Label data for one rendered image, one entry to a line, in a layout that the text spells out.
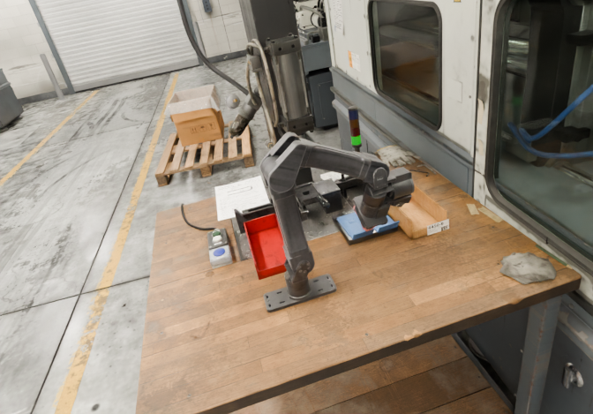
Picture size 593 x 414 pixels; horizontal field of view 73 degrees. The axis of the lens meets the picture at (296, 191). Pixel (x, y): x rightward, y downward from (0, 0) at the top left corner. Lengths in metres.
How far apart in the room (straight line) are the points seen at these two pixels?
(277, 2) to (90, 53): 9.66
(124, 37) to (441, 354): 9.77
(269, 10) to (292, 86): 0.23
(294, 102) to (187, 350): 0.77
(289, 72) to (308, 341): 0.76
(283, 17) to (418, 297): 0.89
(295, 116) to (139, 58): 9.46
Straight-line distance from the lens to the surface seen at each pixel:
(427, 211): 1.42
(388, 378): 1.81
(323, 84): 4.50
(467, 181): 1.67
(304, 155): 0.92
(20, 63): 11.41
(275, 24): 1.33
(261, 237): 1.41
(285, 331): 1.08
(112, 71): 10.82
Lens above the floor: 1.69
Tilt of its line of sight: 29 degrees down
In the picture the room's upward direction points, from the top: 11 degrees counter-clockwise
